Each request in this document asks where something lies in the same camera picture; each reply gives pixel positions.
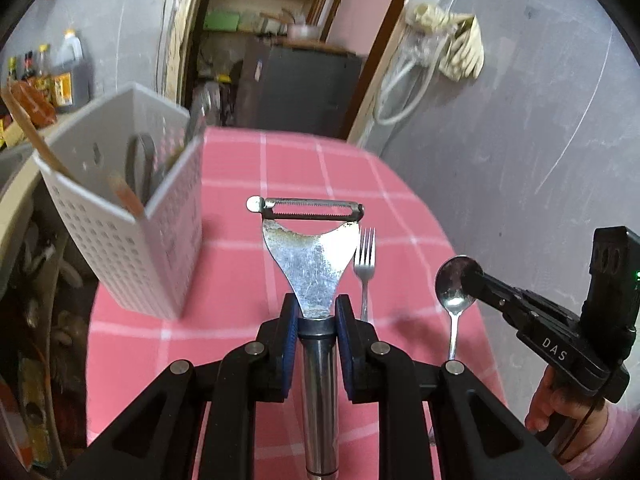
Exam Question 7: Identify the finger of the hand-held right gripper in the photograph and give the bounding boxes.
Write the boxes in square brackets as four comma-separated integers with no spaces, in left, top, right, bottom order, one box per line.
[475,290,519,329]
[462,269,526,306]

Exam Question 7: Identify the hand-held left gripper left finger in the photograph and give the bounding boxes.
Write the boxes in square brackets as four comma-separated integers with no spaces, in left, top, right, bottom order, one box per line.
[65,292,301,480]

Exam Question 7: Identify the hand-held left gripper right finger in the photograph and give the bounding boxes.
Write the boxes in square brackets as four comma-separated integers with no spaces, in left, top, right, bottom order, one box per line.
[334,294,571,480]

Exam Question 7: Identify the silver spoon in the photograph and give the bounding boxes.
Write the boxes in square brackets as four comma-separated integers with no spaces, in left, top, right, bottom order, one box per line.
[434,255,479,362]

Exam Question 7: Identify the steel vegetable peeler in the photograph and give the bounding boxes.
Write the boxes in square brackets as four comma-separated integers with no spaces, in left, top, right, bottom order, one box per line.
[246,196,366,478]

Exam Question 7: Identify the white perforated utensil basket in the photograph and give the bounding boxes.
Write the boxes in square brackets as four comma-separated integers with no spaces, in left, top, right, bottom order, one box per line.
[32,82,206,321]

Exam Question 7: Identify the person's right forearm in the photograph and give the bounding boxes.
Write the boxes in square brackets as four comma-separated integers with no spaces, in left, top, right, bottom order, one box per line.
[562,402,640,480]

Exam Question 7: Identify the person's right hand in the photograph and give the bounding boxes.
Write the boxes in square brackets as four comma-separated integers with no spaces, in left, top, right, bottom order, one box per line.
[525,365,608,441]

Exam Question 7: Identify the pink checked tablecloth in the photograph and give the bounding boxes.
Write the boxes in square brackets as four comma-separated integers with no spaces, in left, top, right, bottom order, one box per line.
[86,127,512,480]

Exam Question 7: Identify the silver fork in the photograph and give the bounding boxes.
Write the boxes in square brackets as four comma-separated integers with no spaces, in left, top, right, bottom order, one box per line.
[353,227,377,324]

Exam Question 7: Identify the cream rubber gloves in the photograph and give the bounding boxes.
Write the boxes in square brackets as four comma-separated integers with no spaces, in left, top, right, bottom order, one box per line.
[405,2,485,81]

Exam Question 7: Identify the dark spoon in basket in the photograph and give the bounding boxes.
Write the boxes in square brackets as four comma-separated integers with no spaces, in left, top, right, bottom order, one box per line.
[125,100,208,202]

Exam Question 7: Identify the grey cabinet with board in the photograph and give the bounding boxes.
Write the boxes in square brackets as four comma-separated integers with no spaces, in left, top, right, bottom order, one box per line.
[235,40,364,137]

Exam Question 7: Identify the wooden cutting board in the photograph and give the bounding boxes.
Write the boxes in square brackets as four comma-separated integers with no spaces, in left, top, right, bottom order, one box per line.
[260,35,353,56]

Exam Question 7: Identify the metal pot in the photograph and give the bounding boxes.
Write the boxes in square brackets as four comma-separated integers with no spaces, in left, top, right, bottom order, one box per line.
[287,22,324,44]

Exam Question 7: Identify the beige kitchen counter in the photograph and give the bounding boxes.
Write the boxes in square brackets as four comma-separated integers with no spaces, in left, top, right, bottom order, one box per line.
[0,125,57,266]

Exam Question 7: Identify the green box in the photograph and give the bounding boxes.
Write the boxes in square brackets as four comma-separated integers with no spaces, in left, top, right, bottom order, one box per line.
[205,10,240,32]

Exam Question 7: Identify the large dark liquid jug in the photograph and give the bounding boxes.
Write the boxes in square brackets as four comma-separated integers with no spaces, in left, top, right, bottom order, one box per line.
[50,30,94,114]

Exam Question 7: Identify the yellow paper packet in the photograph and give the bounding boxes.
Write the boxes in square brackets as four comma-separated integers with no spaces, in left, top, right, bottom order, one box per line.
[0,115,27,150]

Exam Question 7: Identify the orange-brown seasoning packet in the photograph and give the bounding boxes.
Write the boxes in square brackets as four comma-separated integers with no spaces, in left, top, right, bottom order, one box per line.
[0,82,57,129]

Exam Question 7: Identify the white hose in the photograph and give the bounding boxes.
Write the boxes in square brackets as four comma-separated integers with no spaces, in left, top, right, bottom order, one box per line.
[372,47,447,127]

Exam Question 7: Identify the wooden door frame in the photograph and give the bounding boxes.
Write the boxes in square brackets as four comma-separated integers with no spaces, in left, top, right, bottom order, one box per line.
[160,0,427,147]

